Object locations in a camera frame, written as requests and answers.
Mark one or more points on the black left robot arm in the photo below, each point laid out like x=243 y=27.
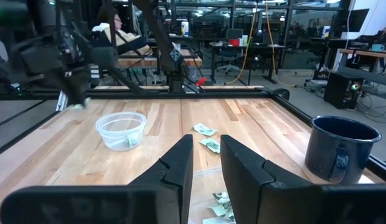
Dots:
x=163 y=40

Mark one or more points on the wooden desk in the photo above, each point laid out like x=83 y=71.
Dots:
x=367 y=53

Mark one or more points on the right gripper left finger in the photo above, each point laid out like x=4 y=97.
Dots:
x=168 y=186

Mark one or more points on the rectangular clear plastic container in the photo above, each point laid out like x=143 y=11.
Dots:
x=205 y=186

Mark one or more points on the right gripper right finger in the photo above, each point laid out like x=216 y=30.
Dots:
x=249 y=193

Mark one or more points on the dark office chair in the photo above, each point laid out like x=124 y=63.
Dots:
x=234 y=34

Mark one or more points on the red box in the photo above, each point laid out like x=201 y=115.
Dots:
x=234 y=42

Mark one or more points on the black monitor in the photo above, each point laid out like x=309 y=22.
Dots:
x=355 y=20

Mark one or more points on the teal mug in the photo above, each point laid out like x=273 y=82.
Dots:
x=377 y=47

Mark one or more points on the round clear plastic container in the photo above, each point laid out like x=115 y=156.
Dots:
x=102 y=130

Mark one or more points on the black desk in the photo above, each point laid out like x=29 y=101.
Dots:
x=264 y=46

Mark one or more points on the black enamel mug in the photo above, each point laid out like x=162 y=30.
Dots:
x=336 y=155

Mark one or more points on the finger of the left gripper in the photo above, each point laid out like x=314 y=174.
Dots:
x=82 y=88
x=68 y=88

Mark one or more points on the wooden workbench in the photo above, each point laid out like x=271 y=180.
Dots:
x=143 y=62

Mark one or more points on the white canister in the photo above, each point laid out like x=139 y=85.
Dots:
x=185 y=28

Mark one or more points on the black computer with green light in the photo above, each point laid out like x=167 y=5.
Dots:
x=339 y=90

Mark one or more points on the green tea packet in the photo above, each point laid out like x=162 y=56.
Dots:
x=222 y=196
x=230 y=215
x=205 y=129
x=216 y=221
x=210 y=145
x=132 y=140
x=220 y=209
x=79 y=106

